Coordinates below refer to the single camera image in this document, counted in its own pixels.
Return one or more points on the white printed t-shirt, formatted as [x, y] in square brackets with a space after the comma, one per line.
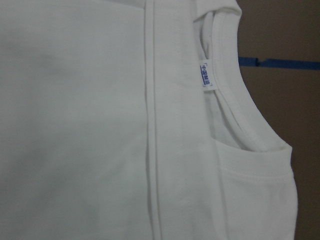
[130, 120]

